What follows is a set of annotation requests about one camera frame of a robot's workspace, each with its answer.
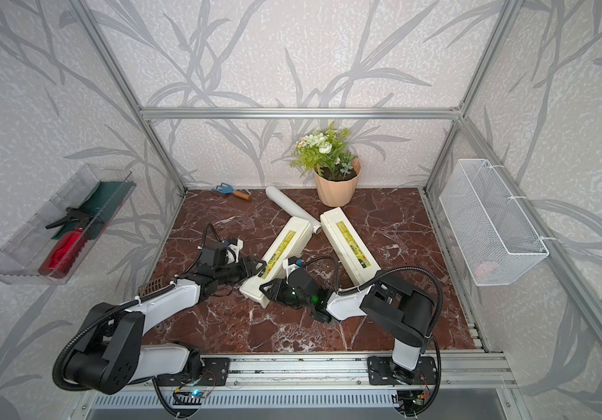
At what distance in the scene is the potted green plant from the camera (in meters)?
0.95

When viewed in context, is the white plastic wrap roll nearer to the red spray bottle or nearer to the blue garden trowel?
the blue garden trowel

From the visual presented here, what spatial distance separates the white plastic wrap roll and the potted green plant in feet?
0.40

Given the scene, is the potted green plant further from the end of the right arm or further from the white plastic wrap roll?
the end of the right arm

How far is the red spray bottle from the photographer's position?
567 millimetres

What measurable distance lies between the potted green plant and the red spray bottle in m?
0.65

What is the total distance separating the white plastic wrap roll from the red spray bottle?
0.64 metres

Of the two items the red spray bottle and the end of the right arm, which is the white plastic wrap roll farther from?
the red spray bottle
